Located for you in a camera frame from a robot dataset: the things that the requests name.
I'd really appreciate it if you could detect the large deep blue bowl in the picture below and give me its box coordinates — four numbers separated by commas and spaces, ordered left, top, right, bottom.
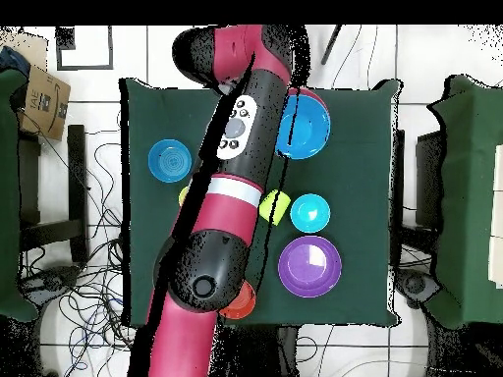
274, 93, 331, 160

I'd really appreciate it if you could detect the large orange bowl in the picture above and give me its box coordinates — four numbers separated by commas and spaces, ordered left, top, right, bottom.
288, 86, 331, 116

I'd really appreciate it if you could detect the green cup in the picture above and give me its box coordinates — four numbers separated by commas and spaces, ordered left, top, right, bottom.
258, 188, 292, 227

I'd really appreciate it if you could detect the small light blue bowl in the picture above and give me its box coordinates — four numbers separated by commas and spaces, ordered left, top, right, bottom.
289, 192, 331, 234

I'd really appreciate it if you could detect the purple bowl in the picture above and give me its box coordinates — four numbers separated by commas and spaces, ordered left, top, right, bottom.
277, 235, 343, 298

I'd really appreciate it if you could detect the small red-orange bowl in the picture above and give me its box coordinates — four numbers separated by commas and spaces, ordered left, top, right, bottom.
218, 280, 257, 320

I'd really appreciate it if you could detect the dark green table cloth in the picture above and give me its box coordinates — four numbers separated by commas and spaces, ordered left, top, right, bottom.
118, 77, 404, 328

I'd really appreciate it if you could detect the black furniture piece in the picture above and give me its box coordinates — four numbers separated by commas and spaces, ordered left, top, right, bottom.
415, 131, 444, 229

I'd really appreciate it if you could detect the black tripod leg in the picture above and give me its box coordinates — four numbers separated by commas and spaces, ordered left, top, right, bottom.
320, 25, 343, 66

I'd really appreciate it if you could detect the green cloth side table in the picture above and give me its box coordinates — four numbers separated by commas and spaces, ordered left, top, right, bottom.
0, 68, 39, 323
426, 74, 503, 330

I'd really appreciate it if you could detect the cardboard box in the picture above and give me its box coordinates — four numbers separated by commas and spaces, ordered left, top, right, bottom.
18, 64, 73, 141

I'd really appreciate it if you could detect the white board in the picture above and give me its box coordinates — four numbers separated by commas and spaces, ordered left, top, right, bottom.
487, 143, 503, 285

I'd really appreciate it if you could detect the dark blue bag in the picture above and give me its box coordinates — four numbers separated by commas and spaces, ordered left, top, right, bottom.
0, 45, 31, 78

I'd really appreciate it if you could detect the blue ring-patterned bowl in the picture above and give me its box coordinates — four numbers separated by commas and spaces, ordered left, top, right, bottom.
147, 138, 193, 184

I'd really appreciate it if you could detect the black stool frame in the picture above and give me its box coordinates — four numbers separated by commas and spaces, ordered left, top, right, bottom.
18, 124, 89, 264

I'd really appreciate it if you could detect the black square floor frame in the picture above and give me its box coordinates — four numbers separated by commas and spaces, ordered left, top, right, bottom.
55, 25, 114, 71

